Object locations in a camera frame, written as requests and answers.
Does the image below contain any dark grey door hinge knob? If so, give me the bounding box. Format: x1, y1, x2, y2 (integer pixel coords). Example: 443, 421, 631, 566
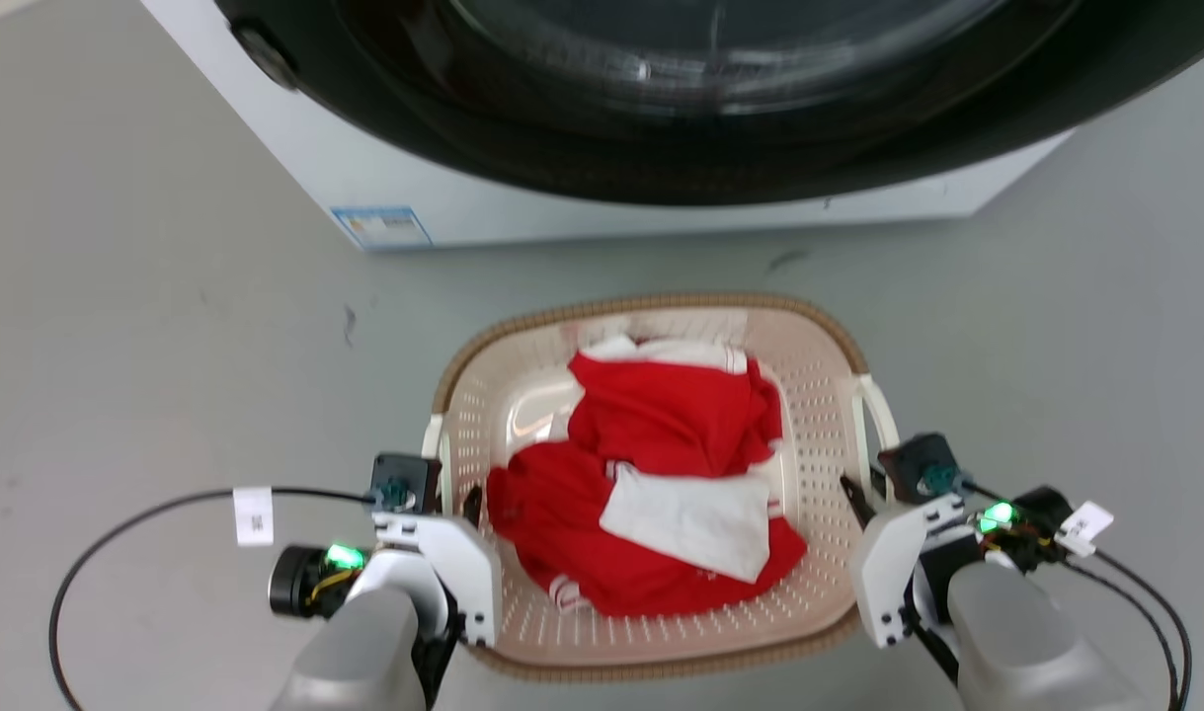
231, 22, 301, 92

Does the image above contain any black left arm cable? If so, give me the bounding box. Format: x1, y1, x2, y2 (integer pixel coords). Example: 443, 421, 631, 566
47, 485, 377, 711

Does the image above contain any dark round washing machine door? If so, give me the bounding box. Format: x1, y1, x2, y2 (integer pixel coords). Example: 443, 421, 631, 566
214, 0, 1204, 207

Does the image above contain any white cable tag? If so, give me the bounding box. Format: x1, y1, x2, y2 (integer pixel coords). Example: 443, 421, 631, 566
1055, 501, 1115, 558
233, 485, 276, 548

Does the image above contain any white right cable tag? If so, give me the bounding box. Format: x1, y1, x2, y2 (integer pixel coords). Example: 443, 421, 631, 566
1055, 501, 1115, 558

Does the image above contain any blue white energy label sticker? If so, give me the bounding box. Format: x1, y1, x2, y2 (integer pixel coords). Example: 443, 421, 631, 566
331, 205, 434, 250

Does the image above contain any white washing machine body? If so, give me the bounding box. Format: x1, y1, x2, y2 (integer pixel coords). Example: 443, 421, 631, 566
139, 0, 1075, 253

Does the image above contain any white left cable tag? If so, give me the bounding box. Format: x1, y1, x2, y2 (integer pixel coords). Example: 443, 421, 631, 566
233, 485, 276, 548

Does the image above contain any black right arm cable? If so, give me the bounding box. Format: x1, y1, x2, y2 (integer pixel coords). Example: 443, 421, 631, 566
957, 480, 1194, 711

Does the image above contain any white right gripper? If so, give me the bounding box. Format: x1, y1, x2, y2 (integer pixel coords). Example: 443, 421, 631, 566
839, 475, 969, 650

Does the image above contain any red garment with white trim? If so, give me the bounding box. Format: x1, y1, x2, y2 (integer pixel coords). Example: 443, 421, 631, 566
485, 336, 809, 619

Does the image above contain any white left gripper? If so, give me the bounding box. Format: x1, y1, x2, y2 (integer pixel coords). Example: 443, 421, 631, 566
372, 485, 504, 649

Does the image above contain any beige perforated plastic laundry basket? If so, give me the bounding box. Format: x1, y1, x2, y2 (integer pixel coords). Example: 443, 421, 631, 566
422, 291, 902, 684

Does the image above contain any white cloth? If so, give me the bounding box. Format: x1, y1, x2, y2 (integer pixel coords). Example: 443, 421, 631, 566
599, 463, 773, 585

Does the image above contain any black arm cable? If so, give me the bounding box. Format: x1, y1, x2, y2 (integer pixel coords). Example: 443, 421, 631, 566
47, 485, 377, 711
957, 480, 1194, 711

